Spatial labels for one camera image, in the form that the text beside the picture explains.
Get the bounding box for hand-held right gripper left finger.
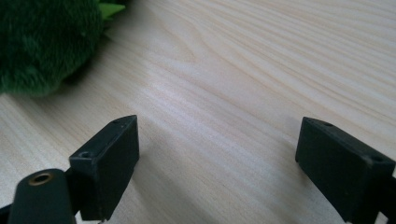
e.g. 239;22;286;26
68;114;140;222

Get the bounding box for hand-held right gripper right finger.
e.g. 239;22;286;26
294;116;396;224

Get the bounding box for dark green fuzzy cloth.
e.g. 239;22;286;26
0;0;127;98

